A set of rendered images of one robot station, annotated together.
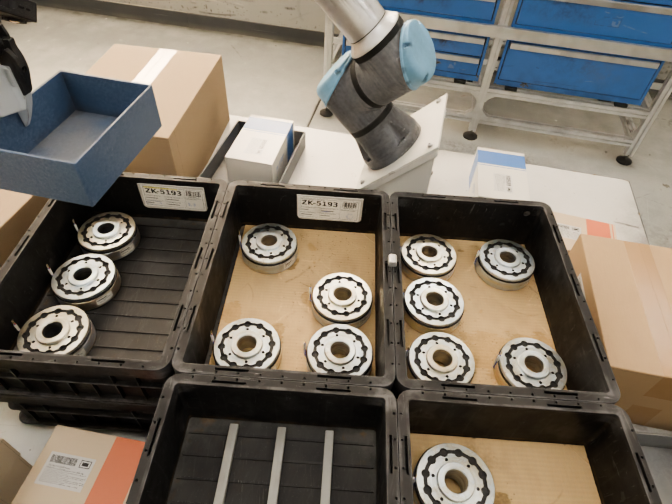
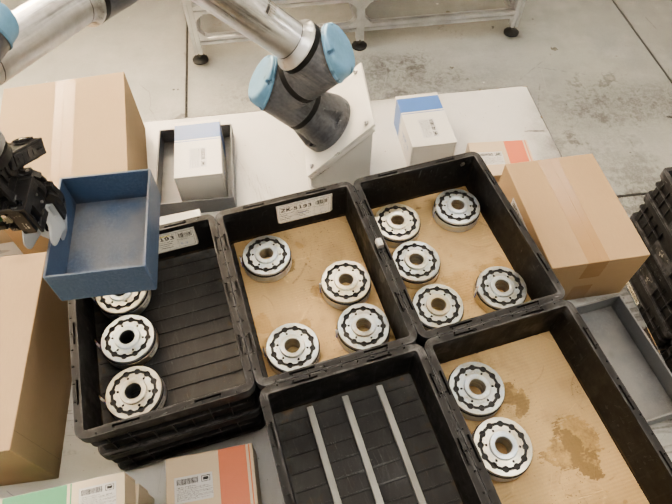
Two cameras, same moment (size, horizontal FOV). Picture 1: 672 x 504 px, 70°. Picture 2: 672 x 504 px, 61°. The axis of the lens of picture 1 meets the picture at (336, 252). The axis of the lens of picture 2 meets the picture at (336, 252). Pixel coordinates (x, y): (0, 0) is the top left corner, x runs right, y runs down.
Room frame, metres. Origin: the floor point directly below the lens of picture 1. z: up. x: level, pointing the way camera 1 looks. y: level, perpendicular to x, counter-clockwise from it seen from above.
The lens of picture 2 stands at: (-0.07, 0.19, 1.85)
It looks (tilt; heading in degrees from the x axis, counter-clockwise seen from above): 56 degrees down; 342
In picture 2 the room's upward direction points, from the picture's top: straight up
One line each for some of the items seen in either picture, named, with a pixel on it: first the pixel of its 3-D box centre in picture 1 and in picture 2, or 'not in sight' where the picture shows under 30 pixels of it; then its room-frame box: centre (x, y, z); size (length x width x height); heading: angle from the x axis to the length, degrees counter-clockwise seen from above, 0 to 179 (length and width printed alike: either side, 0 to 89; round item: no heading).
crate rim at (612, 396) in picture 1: (484, 283); (451, 237); (0.50, -0.24, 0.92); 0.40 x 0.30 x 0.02; 0
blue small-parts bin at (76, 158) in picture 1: (75, 133); (107, 232); (0.56, 0.38, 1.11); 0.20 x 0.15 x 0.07; 171
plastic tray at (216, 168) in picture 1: (255, 160); (196, 168); (1.03, 0.23, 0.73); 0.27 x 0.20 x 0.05; 170
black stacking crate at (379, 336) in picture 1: (298, 289); (310, 288); (0.50, 0.06, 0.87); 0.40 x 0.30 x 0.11; 0
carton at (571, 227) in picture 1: (573, 245); (499, 167); (0.78, -0.54, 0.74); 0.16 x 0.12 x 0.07; 76
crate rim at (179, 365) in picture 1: (298, 269); (309, 274); (0.50, 0.06, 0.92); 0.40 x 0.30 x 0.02; 0
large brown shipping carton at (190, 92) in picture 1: (147, 120); (77, 162); (1.07, 0.51, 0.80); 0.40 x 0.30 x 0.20; 176
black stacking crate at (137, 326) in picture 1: (121, 276); (161, 327); (0.50, 0.36, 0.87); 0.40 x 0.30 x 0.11; 0
